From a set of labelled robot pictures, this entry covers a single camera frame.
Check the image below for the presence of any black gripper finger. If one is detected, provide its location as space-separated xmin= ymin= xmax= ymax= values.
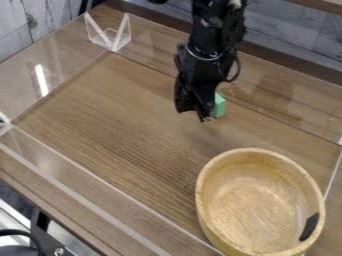
xmin=196 ymin=98 xmax=216 ymax=122
xmin=174 ymin=76 xmax=196 ymax=113

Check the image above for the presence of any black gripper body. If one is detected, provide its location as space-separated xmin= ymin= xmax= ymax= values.
xmin=173 ymin=42 xmax=242 ymax=111

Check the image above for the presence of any green rectangular stick block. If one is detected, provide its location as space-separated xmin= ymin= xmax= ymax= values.
xmin=213 ymin=93 xmax=228 ymax=118

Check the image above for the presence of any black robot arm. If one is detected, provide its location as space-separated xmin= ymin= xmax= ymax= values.
xmin=174 ymin=0 xmax=248 ymax=122

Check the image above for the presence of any round wooden bowl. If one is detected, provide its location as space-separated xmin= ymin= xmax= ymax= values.
xmin=196 ymin=148 xmax=326 ymax=256

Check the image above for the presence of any clear acrylic tray enclosure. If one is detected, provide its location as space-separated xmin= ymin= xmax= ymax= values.
xmin=0 ymin=8 xmax=342 ymax=256

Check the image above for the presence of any black metal stand bracket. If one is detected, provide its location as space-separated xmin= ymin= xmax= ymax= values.
xmin=31 ymin=210 xmax=77 ymax=256

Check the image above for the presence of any black cable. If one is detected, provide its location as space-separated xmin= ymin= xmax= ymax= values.
xmin=0 ymin=227 xmax=35 ymax=243

